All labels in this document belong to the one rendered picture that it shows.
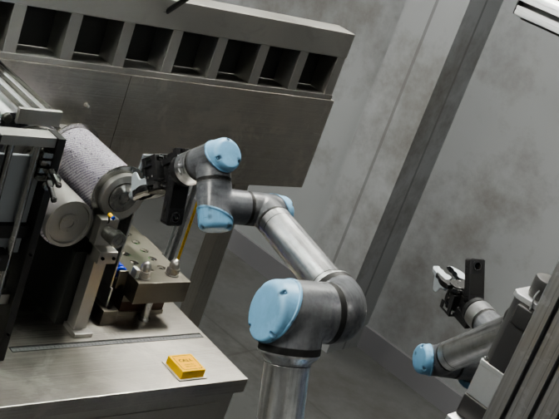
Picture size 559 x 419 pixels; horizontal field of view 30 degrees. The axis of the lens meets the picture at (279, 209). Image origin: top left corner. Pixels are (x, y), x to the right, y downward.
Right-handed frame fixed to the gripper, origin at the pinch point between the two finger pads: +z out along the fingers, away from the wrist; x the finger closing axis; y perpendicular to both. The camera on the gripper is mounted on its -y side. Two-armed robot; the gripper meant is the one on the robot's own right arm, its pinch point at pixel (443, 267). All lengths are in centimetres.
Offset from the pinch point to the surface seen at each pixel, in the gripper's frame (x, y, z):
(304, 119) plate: -22, -17, 61
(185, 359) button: -71, 22, -11
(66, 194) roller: -102, -14, 3
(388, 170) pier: 70, 40, 166
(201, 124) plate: -58, -17, 49
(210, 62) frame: -59, -35, 49
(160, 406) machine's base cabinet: -77, 31, -17
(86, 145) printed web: -96, -20, 19
